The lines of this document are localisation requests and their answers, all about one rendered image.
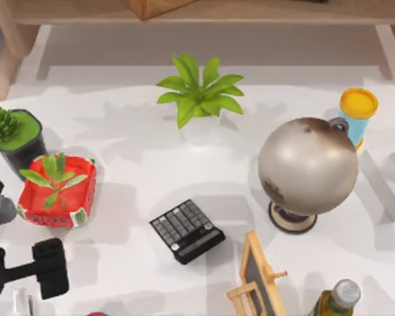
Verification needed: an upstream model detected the plant in red pot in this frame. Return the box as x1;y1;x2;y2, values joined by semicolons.
17;152;97;229

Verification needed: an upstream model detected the succulent in black pot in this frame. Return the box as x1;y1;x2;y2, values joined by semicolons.
0;107;48;182

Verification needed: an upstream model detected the black calculator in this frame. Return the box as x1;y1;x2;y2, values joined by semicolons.
149;198;227;266

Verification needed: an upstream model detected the wooden framed blackboard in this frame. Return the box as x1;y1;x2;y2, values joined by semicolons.
226;230;289;316

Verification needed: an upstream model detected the leafy plant in white pot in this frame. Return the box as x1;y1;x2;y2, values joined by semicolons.
155;51;245;144

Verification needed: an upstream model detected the grey globe on stand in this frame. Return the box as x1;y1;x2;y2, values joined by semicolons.
257;117;360;235

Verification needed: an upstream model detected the wooden box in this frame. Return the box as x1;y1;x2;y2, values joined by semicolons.
128;0;198;22

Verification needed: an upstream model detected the yellow bottle with grey cap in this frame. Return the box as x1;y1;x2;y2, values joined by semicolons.
307;278;362;316

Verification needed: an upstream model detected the wooden shelf unit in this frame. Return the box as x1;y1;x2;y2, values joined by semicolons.
0;0;395;101

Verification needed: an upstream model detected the blue can with yellow lid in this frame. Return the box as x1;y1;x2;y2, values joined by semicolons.
336;87;380;153

